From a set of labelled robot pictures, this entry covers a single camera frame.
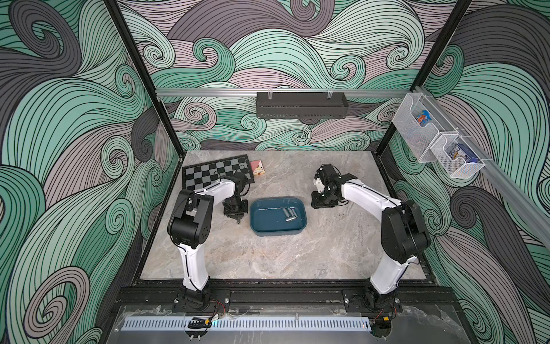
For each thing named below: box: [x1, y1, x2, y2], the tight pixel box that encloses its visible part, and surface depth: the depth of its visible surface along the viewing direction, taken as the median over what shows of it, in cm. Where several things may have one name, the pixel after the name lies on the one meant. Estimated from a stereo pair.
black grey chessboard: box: [181, 154, 255, 191], surface depth 110 cm
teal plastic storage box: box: [249, 196, 308, 237], surface depth 96 cm
